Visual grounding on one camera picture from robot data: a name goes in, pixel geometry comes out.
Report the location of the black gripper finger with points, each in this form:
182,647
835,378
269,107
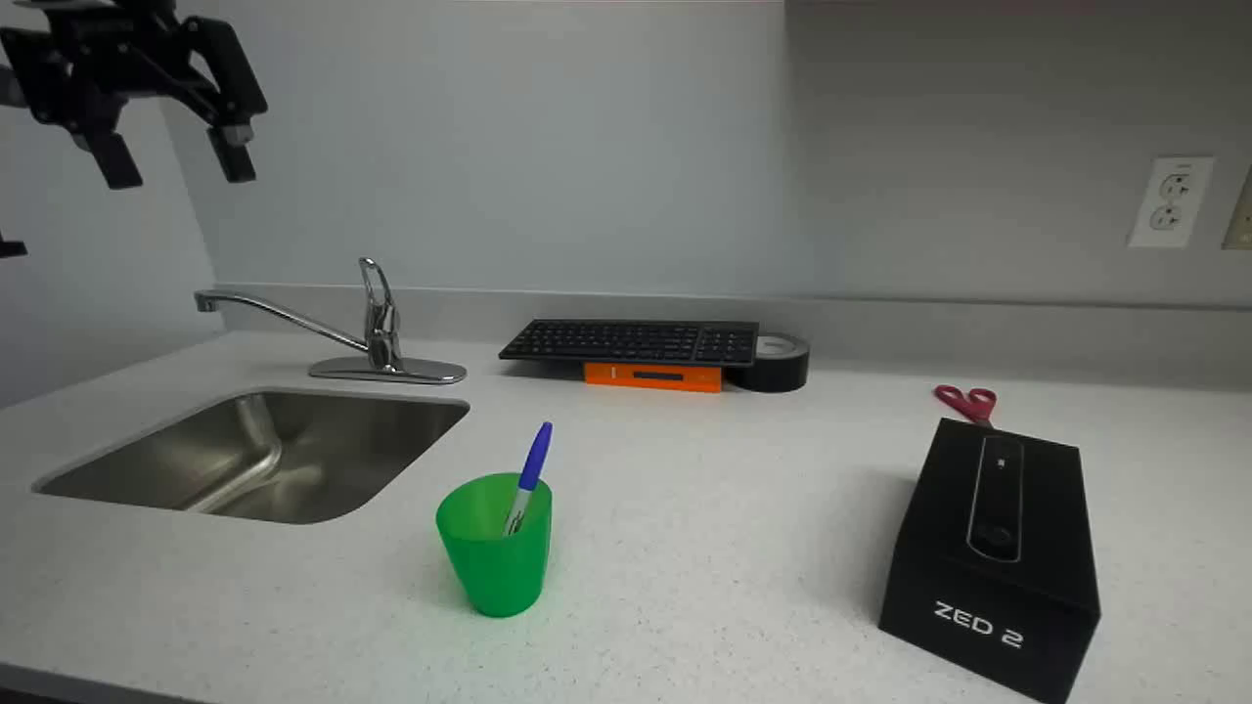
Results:
236,94
110,155

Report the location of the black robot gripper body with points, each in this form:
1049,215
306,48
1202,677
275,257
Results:
93,56

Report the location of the blue marker pen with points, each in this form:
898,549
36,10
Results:
532,478

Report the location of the green plastic cup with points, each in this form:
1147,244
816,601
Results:
503,574

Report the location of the stainless steel sink basin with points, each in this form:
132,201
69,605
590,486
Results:
269,455

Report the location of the chrome sink faucet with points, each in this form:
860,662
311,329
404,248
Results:
366,355

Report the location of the black computer keyboard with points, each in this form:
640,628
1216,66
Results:
636,342

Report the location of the orange flat box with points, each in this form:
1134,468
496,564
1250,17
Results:
654,378

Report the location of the black tape roll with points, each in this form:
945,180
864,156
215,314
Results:
782,365

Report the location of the black ZED 2 box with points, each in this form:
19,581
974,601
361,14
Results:
996,564

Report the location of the red handled scissors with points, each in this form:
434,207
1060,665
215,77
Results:
974,404

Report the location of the white wall power outlet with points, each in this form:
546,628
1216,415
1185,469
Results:
1173,201

